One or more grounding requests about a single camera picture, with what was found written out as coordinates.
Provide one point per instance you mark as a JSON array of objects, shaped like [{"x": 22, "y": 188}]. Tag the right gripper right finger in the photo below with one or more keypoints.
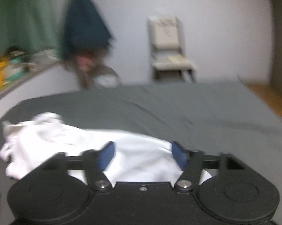
[{"x": 191, "y": 163}]

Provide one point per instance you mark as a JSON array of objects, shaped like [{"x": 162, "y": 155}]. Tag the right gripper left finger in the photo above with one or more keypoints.
[{"x": 95, "y": 163}]

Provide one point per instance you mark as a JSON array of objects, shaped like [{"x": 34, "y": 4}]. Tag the white cloth garment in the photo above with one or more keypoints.
[{"x": 138, "y": 158}]

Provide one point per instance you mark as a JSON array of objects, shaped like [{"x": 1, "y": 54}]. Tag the beige folding chair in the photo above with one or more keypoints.
[{"x": 168, "y": 59}]

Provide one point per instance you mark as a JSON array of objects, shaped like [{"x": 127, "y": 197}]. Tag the grey bed sheet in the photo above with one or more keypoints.
[{"x": 214, "y": 118}]

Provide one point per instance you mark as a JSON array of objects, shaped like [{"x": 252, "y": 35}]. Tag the woven basket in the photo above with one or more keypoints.
[{"x": 106, "y": 77}]

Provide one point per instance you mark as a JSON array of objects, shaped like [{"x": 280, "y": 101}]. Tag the grey window shelf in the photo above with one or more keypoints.
[{"x": 8, "y": 87}]

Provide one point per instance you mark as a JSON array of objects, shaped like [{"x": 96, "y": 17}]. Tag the dark teal hanging jacket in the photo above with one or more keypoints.
[{"x": 84, "y": 29}]

